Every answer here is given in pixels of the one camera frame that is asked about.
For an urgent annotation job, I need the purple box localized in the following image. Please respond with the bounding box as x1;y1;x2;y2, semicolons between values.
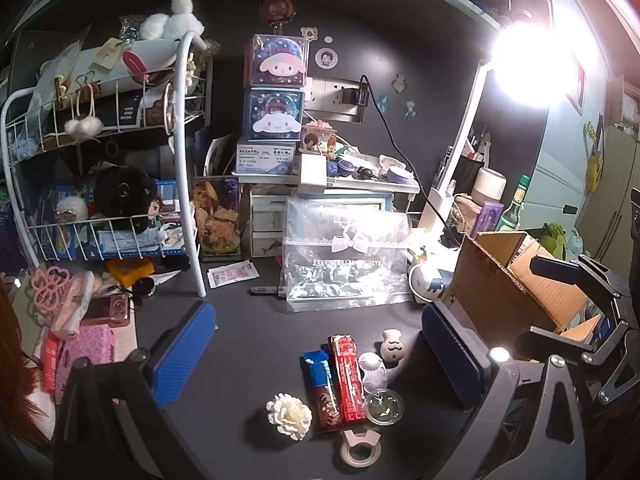
480;201;506;233

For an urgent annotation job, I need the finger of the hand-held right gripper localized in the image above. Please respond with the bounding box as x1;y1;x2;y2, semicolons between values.
529;254;635;322
515;326;602;364

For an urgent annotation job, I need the white fabric flower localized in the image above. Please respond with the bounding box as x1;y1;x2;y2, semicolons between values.
265;392;313;442

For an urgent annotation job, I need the person's red hair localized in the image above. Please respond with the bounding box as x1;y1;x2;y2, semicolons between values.
0;277;53;453

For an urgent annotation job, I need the pink flower hair claw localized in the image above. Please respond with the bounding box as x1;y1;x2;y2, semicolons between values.
31;266;71;321

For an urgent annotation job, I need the grey wall socket panel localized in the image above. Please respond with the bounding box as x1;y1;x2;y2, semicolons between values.
306;76;368;123

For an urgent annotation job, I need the pink leopard print box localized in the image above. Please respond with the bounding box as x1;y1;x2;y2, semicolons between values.
57;324;118;396

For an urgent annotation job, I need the tape roll with pink dispenser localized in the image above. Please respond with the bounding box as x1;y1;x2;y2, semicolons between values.
339;427;382;468

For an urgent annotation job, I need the green plush toy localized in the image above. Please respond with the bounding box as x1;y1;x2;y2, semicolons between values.
537;222;581;256

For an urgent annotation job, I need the white desk shelf riser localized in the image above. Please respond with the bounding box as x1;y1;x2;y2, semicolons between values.
240;179;421;197

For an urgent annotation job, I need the white desk lamp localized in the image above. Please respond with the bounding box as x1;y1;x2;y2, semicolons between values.
417;22;581;241

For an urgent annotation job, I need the red packet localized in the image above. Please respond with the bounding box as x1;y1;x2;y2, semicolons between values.
42;332;63;393

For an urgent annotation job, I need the small white drawer unit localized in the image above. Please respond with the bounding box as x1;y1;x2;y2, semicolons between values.
247;192;291;256

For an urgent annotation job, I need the clear zip bag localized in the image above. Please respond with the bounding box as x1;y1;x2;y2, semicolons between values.
281;210;416;313

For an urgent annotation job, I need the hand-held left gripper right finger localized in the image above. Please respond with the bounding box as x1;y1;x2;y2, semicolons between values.
421;301;601;480

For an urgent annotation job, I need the black charger cable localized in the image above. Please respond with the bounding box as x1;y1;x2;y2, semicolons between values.
360;75;451;228

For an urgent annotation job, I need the white power adapter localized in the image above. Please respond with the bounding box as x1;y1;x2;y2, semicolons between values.
299;154;328;196

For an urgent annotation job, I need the yellow box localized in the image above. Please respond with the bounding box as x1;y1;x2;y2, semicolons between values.
105;259;156;288

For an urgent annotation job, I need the clear jelly cup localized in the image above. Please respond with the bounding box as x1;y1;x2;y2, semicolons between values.
363;388;405;426

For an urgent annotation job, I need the white round blue-marked gadget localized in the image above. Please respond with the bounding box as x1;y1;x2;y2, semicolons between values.
409;260;451;303

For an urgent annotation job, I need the white plush toy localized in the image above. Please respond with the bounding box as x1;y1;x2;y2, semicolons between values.
139;0;207;41

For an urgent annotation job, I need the pink anime figure diorama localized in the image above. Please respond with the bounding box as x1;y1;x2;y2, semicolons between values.
300;119;346;161

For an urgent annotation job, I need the pink character storage box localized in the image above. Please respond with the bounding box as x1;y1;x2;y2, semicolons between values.
244;34;310;88

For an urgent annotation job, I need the brown spring head figure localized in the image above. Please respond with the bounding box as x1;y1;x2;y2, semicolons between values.
259;0;296;36

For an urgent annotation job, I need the black plush toy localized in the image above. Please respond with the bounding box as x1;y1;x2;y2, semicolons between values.
95;169;157;233

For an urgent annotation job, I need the blue brown chocolate bar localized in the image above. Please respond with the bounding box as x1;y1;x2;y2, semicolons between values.
302;350;343;433

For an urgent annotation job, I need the white cylinder humidifier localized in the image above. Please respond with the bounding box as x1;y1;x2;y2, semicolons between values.
472;166;508;206

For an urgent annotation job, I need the white pompom pair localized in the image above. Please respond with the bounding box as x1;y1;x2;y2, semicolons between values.
64;116;105;141

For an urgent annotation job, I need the long red box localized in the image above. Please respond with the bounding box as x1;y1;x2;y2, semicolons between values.
327;334;368;423

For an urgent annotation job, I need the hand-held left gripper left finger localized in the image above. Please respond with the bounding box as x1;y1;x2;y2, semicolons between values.
52;301;221;480

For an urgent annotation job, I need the yellow character wall sticker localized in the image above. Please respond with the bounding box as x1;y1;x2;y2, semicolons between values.
585;112;608;193

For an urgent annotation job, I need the black pen holder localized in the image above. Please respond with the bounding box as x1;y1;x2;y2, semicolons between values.
457;152;493;196

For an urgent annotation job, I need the white wire rack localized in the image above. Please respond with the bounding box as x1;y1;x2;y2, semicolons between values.
0;30;208;298

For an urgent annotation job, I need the white pink sachet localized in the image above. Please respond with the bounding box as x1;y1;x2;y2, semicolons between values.
207;260;260;288

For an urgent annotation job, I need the brown cardboard box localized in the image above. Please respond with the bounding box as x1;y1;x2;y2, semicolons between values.
442;230;606;361

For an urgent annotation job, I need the blue character storage box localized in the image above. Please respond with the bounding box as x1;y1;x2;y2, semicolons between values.
243;87;306;141

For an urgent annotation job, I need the pink compact camera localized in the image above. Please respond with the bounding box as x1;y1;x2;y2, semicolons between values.
80;294;132;330

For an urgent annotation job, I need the green-capped glass bottle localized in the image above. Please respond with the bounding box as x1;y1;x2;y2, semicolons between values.
497;175;531;233

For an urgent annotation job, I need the translucent white figurine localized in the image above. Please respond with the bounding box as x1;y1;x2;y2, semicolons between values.
357;352;388;391

